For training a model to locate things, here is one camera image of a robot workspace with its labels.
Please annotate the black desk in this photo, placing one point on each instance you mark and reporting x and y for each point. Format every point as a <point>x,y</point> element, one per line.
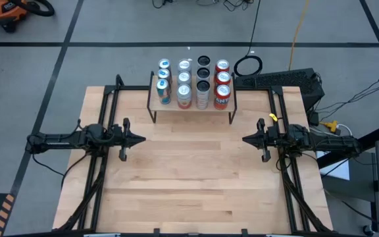
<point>373,138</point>

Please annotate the blue silver Red Bull can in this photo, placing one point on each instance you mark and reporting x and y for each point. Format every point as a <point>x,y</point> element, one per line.
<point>164,90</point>

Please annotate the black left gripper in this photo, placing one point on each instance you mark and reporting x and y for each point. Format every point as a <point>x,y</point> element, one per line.
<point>124,138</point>

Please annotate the white paper sheet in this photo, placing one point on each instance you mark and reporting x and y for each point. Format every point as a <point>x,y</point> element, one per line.
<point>341,169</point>

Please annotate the white Celsius can black lid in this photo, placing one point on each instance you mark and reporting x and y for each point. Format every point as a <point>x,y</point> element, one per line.
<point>202,95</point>
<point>203,73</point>
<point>203,61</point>

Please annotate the black perforated box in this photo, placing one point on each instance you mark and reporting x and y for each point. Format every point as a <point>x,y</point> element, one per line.
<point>285,79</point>

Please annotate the orange shop vacuum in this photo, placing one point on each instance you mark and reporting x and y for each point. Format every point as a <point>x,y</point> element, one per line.
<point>2,11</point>

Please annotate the wooden shelf black metal frame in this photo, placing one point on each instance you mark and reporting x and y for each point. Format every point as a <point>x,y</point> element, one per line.
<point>225,107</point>

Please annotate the orange red soda can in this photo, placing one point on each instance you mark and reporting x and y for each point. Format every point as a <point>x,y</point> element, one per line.
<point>222,65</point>

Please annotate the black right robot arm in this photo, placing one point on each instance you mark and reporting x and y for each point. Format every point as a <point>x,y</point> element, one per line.
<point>327,142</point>

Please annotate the white red Spindrift can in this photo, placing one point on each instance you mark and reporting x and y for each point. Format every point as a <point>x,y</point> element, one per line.
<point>184,64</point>
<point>184,95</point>
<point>184,77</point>

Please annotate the black caster wheel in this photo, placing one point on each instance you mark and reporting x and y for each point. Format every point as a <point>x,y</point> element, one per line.
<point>368,229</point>

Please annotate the black aluminium rig frame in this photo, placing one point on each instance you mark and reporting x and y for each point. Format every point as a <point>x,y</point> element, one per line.
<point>110,105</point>

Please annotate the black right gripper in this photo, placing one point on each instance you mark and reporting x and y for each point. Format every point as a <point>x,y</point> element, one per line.
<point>265,140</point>

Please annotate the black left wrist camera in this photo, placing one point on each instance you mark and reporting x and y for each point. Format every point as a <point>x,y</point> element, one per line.
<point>116,129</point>

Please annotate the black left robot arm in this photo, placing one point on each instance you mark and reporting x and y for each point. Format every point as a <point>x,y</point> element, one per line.
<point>61,140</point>

